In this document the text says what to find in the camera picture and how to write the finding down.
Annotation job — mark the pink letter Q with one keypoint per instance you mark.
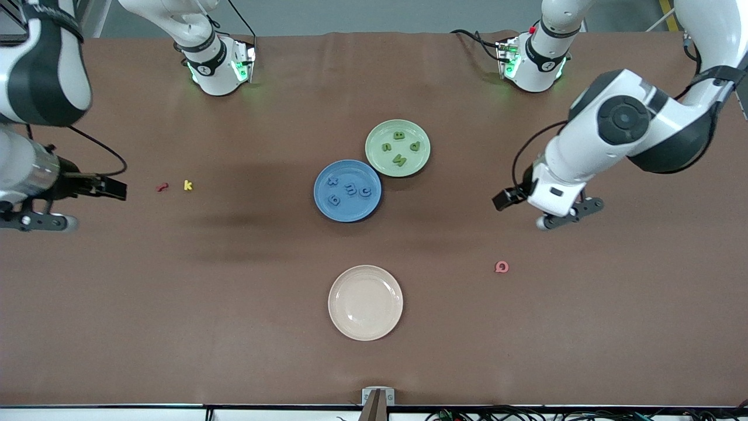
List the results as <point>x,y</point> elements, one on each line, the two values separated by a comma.
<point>497,267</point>

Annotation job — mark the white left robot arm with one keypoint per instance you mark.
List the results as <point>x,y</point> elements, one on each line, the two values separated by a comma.
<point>625,120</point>

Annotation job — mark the blue plate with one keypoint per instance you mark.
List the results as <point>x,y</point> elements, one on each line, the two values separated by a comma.
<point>350,210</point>

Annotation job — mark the blue letter E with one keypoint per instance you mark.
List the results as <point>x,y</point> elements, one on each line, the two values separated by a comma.
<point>350,188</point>

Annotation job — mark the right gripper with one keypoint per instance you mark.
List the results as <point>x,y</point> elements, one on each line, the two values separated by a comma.
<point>78,183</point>

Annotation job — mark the green plate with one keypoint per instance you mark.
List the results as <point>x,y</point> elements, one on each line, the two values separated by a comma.
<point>403,172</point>

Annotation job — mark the cream plate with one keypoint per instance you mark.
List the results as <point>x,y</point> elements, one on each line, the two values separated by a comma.
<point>365,304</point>

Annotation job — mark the brown table cover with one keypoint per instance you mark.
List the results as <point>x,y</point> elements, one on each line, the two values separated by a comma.
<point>175,351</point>

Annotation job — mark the green letter N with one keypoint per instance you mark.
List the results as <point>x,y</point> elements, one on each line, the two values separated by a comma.
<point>400,159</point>

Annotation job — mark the blue letter C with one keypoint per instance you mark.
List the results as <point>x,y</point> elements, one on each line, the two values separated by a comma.
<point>360,191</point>

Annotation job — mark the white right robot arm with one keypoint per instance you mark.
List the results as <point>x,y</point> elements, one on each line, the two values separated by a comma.
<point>41,70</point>

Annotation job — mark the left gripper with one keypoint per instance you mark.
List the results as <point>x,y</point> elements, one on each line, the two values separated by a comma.
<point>509,197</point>

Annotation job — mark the grey metal mount bracket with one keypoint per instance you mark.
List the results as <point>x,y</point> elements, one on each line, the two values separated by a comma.
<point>368,396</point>

